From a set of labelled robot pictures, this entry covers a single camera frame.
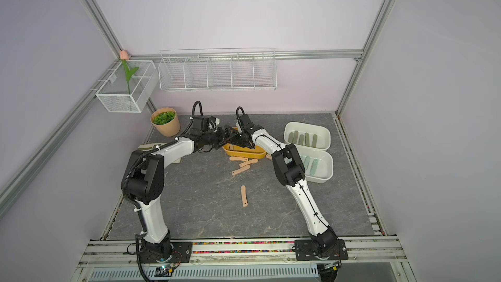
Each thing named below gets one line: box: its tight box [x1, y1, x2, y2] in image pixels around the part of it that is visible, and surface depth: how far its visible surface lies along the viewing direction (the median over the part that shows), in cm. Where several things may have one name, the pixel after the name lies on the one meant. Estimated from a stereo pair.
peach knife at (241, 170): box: [231, 164, 251, 176], surface depth 98 cm
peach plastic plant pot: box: [150, 107, 181, 137], surface depth 106 cm
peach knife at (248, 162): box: [238, 158, 259, 168], surface depth 101 cm
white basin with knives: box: [283, 121, 331, 151], surface depth 111 cm
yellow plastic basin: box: [221, 142, 267, 159], surface depth 101 cm
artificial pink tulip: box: [119, 50, 140, 95], surface depth 92 cm
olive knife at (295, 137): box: [292, 129, 299, 145], surface depth 111 cm
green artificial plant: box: [152, 111, 176, 125], surface depth 106 cm
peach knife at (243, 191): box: [240, 184, 248, 208], surface depth 89 cm
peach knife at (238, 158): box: [228, 156, 249, 162], surface depth 101 cm
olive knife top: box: [311, 133, 318, 149], surface depth 110 cm
